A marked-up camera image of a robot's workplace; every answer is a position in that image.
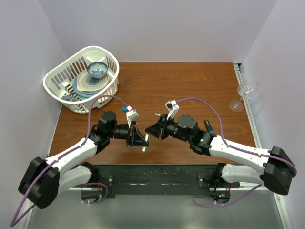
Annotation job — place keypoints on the beige blue plate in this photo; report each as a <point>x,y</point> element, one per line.
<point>86,82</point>

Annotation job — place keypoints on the black blue highlighter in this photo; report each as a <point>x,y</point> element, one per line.
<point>208,126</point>

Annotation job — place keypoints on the clear wine glass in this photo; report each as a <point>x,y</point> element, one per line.
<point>246,90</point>

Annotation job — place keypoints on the blue patterned bowl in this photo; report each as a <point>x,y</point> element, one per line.
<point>97,69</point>

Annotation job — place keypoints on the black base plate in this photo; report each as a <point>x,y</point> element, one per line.
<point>113,180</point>

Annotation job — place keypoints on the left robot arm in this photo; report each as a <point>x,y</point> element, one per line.
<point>45,179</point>

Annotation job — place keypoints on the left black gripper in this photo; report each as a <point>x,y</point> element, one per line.
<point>137,139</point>

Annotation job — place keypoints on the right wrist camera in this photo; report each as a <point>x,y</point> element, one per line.
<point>172,107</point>

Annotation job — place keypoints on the light blue plate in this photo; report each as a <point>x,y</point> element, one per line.
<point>82,94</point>

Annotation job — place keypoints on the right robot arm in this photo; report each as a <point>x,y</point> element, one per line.
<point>270,168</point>

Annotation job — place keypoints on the white pen dark green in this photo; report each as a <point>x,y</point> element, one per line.
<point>146,142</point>

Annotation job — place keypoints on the white plastic basket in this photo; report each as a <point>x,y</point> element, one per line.
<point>58,81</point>

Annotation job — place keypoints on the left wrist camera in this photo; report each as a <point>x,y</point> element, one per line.
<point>131,115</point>

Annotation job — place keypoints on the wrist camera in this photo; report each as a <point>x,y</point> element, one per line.
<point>172,107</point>
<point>131,115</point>

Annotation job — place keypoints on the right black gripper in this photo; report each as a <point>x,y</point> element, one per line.
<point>158,130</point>

